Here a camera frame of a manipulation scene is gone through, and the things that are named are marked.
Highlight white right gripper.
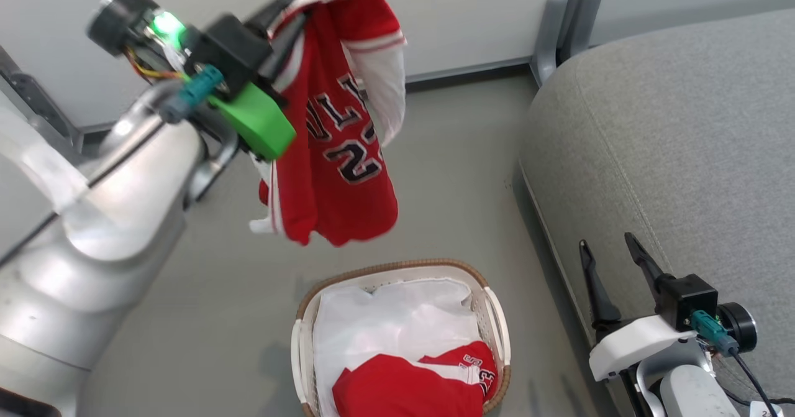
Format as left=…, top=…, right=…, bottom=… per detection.
left=579, top=232, right=699, bottom=383

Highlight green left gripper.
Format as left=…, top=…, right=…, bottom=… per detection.
left=207, top=0, right=309, bottom=161

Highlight red jersey black lettering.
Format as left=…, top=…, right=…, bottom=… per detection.
left=250, top=0, right=407, bottom=247

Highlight red garment white lettering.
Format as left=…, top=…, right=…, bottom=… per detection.
left=332, top=341, right=498, bottom=417

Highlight white woven-rim laundry basket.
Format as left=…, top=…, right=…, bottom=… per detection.
left=291, top=259, right=512, bottom=417

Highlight white cloth basket liner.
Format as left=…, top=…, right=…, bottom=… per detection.
left=313, top=278, right=486, bottom=417

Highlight grey fabric sofa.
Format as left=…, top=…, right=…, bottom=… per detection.
left=519, top=8, right=795, bottom=417

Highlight teal right camera cable plug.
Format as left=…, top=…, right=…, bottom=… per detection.
left=691, top=309, right=740, bottom=355

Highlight teal camera cable plug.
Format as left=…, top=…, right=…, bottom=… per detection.
left=691, top=309, right=740, bottom=355
left=158, top=65, right=225, bottom=124

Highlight teal left camera cable plug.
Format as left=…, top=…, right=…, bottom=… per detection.
left=158, top=65, right=225, bottom=124

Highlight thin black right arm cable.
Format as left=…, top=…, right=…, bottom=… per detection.
left=720, top=347, right=795, bottom=417

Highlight grey partition post beside sofa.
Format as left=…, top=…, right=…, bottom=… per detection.
left=530, top=0, right=604, bottom=87

